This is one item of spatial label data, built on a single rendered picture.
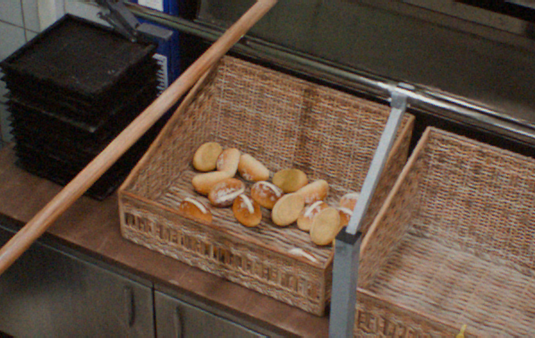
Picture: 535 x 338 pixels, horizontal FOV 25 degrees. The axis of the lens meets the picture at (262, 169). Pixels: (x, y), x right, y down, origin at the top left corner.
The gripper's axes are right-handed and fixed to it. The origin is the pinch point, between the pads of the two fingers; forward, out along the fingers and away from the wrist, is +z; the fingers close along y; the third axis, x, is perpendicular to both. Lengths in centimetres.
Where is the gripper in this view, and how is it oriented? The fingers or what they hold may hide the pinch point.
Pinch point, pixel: (164, 4)
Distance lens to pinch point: 235.5
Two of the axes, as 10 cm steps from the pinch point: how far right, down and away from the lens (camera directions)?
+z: 8.8, 3.1, -3.7
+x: -4.8, 5.4, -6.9
